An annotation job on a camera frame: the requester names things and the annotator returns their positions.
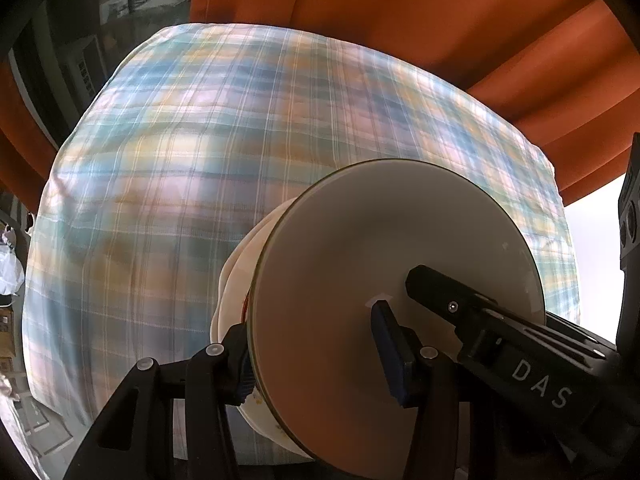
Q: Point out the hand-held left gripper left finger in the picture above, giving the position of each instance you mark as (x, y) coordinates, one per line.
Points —
(242, 365)

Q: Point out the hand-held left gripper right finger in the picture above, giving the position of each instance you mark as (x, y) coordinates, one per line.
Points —
(387, 350)

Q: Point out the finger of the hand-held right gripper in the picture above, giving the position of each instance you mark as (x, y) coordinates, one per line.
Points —
(580, 332)
(440, 295)

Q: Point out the large yellow flower plate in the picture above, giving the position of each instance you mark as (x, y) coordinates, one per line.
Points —
(260, 410)

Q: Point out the white bowl with blue leaves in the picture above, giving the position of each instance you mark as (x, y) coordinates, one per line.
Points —
(340, 240)

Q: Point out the plaid tablecloth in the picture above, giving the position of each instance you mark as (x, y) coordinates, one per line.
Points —
(175, 160)

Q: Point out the white plastic bag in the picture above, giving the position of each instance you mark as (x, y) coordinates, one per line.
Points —
(10, 265)

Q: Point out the orange curtain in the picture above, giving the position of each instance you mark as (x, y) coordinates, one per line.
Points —
(400, 20)
(20, 150)

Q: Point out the dark glass window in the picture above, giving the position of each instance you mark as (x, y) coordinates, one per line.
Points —
(60, 50)

